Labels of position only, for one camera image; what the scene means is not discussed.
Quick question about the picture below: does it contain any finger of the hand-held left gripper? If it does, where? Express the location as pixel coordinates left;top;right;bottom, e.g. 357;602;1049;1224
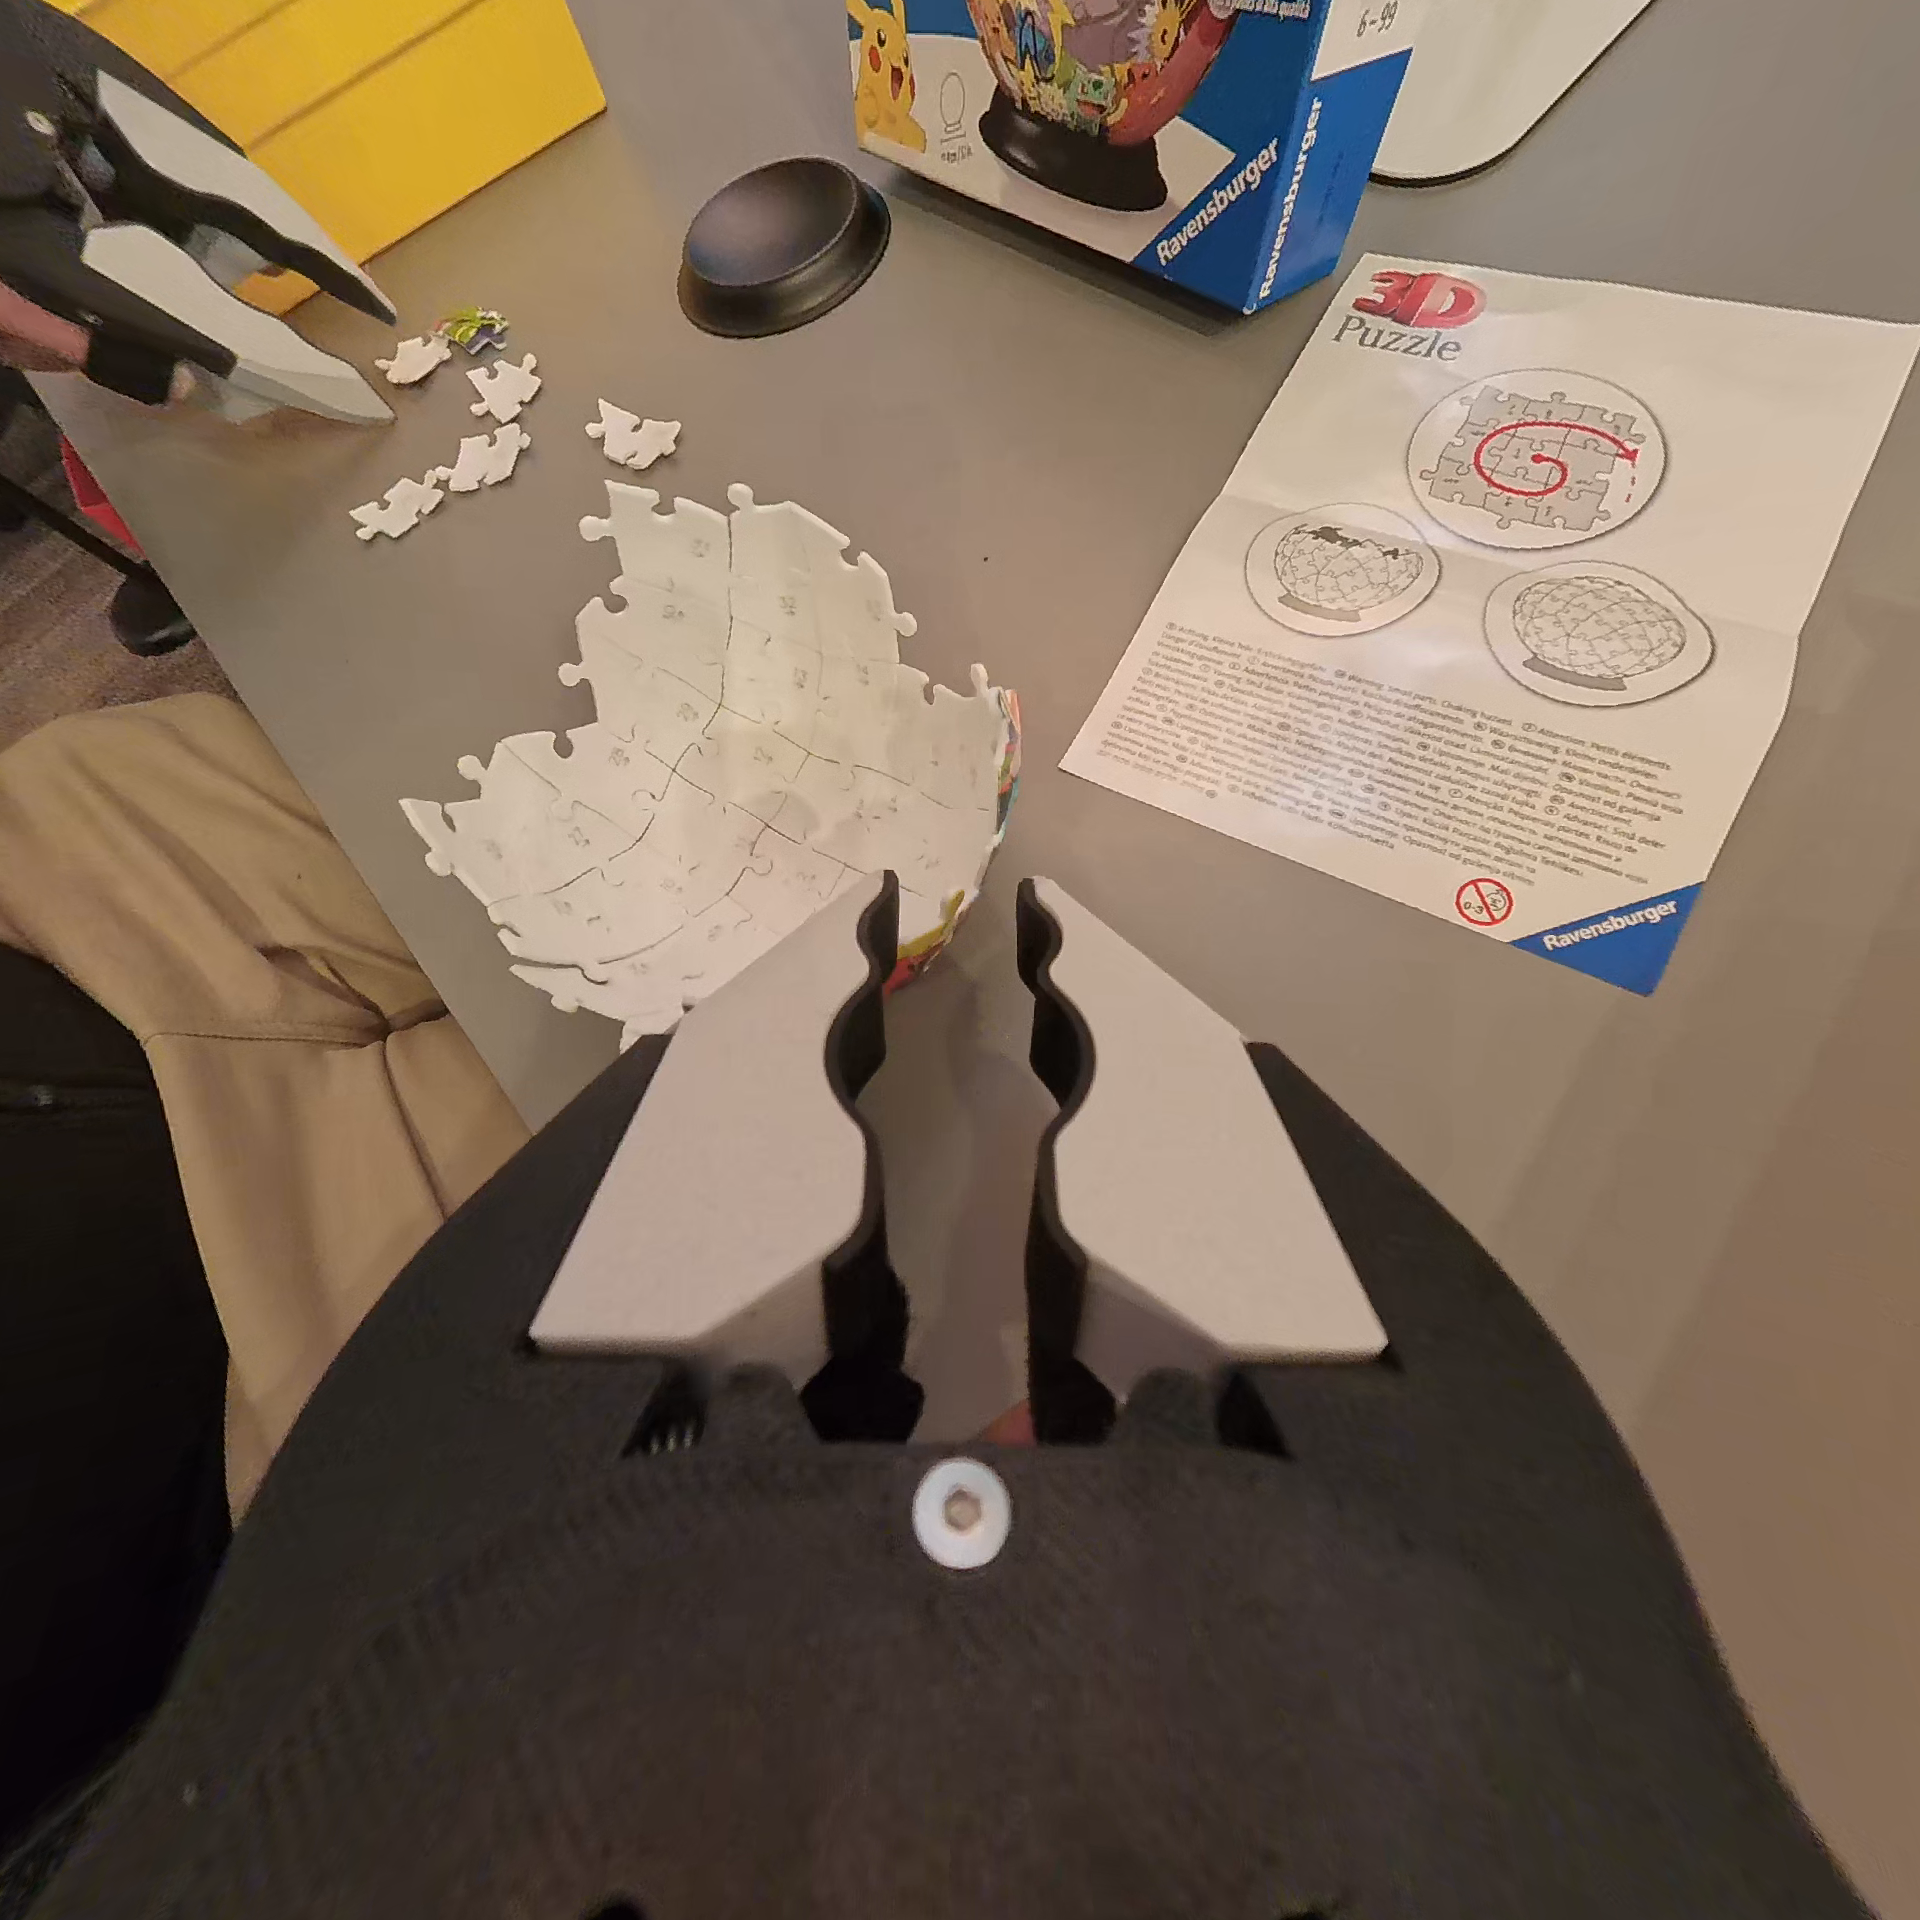
93;67;401;328
79;221;401;433

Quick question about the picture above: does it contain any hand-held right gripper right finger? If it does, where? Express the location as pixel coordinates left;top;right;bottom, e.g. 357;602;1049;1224
1015;878;1392;1433

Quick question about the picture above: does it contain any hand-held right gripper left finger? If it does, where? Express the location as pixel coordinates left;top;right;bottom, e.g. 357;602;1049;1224
525;867;922;1433

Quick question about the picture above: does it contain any pile of puzzle pieces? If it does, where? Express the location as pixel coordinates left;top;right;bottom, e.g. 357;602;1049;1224
347;305;685;544

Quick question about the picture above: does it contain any partly built white puzzle ball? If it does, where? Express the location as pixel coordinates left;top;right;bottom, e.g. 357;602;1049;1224
397;480;1024;1052

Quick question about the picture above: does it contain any black round ball stand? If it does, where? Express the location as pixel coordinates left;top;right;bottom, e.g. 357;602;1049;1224
679;158;891;340

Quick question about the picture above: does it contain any blue cartoon puzzle box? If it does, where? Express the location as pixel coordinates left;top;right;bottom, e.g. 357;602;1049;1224
848;0;1417;317

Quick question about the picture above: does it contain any person's left hand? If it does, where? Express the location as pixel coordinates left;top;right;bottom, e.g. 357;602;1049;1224
0;285;97;378

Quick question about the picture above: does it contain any yellow plastic bin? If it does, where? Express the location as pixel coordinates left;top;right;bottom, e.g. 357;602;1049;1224
31;0;608;317

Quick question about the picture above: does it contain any orange red item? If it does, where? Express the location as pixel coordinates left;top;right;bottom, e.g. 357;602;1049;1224
59;435;144;557

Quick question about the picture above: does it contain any folded paper instruction leaflet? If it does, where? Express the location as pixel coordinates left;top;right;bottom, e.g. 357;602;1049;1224
1057;252;1920;998

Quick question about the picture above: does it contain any white flat board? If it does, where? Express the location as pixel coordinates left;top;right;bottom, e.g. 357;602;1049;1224
1367;0;1656;190

